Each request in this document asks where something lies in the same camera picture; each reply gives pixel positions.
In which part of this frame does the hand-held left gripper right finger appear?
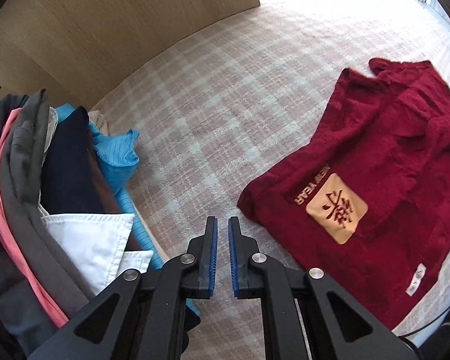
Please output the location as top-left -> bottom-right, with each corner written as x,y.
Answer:
228,215 -> 421,360

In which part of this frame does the large light wooden board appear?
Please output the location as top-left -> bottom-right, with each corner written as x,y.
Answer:
0,0 -> 261,109

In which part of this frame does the dark red knit sweater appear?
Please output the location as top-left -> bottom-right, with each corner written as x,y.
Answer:
237,57 -> 450,331

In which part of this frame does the pink plaid blanket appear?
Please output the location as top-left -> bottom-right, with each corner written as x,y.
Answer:
86,0 -> 450,360

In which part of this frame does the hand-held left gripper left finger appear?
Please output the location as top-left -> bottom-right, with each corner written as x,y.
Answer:
28,215 -> 219,360

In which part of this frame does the pile of folded clothes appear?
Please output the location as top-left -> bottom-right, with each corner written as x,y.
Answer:
0,89 -> 201,360

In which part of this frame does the black cable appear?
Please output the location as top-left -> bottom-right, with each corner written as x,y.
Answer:
392,305 -> 450,340

